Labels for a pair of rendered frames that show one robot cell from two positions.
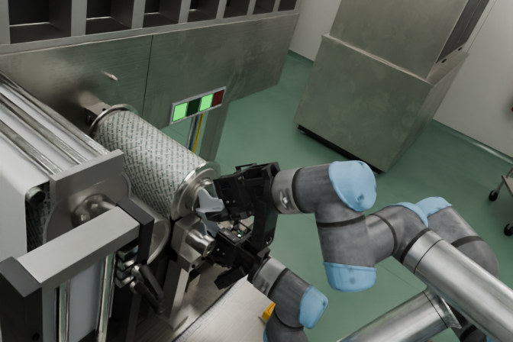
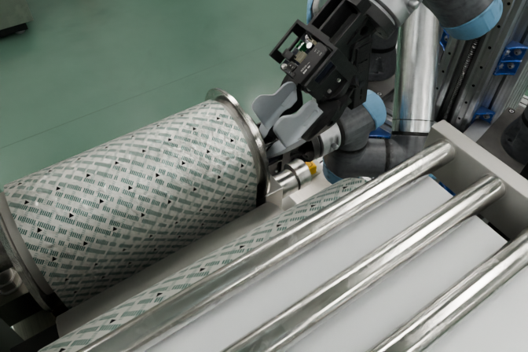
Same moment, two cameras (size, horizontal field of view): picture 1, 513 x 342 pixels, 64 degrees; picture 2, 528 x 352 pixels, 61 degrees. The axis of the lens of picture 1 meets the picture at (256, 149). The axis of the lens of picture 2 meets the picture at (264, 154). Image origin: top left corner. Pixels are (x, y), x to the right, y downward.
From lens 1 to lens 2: 61 cm
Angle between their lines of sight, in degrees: 47
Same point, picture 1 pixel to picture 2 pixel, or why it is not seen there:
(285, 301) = (359, 129)
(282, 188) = not seen: outside the picture
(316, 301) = (373, 97)
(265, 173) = (364, 3)
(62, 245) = not seen: outside the picture
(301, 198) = not seen: outside the picture
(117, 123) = (46, 214)
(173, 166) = (212, 144)
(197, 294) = not seen: hidden behind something
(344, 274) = (496, 9)
